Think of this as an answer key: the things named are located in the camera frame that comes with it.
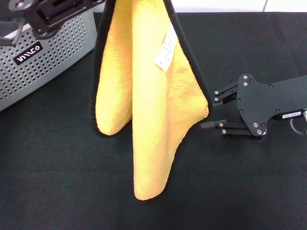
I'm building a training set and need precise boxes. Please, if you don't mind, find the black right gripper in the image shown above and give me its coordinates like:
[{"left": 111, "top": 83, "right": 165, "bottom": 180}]
[{"left": 200, "top": 73, "right": 307, "bottom": 142}]

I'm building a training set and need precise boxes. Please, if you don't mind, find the right gripper grey cable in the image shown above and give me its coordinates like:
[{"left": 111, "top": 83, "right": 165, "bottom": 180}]
[{"left": 289, "top": 110, "right": 307, "bottom": 137}]

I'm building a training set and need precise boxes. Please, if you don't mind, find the left gripper cable with plug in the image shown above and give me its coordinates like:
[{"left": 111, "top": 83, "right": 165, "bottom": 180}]
[{"left": 0, "top": 18, "right": 26, "bottom": 47}]

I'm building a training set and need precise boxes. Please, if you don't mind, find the yellow towel black edge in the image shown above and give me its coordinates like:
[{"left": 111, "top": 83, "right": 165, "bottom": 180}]
[{"left": 92, "top": 0, "right": 214, "bottom": 201}]

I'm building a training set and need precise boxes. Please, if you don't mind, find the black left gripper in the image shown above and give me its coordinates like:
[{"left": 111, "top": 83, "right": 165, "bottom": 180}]
[{"left": 8, "top": 0, "right": 105, "bottom": 40}]

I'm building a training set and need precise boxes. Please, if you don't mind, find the grey perforated storage box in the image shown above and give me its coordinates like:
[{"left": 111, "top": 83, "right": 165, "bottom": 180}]
[{"left": 0, "top": 7, "right": 98, "bottom": 112}]

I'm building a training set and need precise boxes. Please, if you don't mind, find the black tablecloth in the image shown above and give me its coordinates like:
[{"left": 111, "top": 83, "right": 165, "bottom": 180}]
[{"left": 0, "top": 11, "right": 307, "bottom": 230}]

